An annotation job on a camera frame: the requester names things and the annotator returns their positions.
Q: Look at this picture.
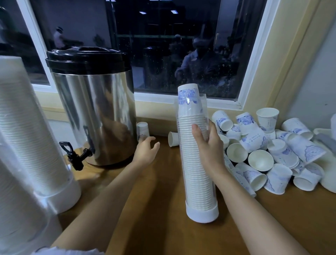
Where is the person's left hand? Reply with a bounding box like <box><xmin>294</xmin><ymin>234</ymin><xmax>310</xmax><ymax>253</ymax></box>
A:
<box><xmin>131</xmin><ymin>136</ymin><xmax>161</xmax><ymax>170</ymax></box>

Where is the person's right hand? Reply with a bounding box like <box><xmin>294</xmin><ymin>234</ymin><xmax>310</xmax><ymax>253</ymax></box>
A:
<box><xmin>191</xmin><ymin>122</ymin><xmax>229</xmax><ymax>182</ymax></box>

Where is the translucent plastic box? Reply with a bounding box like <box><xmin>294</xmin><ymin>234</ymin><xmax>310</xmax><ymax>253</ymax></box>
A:
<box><xmin>313</xmin><ymin>113</ymin><xmax>336</xmax><ymax>193</ymax></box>

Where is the white framed window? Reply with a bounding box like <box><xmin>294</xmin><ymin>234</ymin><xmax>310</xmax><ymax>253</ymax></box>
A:
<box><xmin>0</xmin><ymin>0</ymin><xmax>336</xmax><ymax>119</ymax></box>

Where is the person's right forearm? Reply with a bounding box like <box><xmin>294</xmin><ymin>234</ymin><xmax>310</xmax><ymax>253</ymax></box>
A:
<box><xmin>214</xmin><ymin>171</ymin><xmax>310</xmax><ymax>255</ymax></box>

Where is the pile of paper cups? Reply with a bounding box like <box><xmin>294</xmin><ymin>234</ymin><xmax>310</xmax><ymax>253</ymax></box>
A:
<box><xmin>136</xmin><ymin>108</ymin><xmax>326</xmax><ymax>198</ymax></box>

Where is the stainless steel water dispenser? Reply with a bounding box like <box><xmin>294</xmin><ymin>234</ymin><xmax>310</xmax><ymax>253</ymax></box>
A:
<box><xmin>45</xmin><ymin>46</ymin><xmax>137</xmax><ymax>171</ymax></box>

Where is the person's left forearm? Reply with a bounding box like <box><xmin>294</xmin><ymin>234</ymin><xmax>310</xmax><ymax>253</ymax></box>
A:
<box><xmin>52</xmin><ymin>162</ymin><xmax>150</xmax><ymax>252</ymax></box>

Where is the nested stack of paper cups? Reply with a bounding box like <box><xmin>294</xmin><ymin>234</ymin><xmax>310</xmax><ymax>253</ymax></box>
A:
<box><xmin>0</xmin><ymin>71</ymin><xmax>71</xmax><ymax>195</ymax></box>
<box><xmin>0</xmin><ymin>165</ymin><xmax>49</xmax><ymax>250</ymax></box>
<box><xmin>177</xmin><ymin>83</ymin><xmax>217</xmax><ymax>212</ymax></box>

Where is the person's grey shirt sleeve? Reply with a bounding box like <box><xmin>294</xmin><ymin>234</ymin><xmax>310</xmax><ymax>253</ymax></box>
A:
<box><xmin>32</xmin><ymin>247</ymin><xmax>106</xmax><ymax>255</ymax></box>

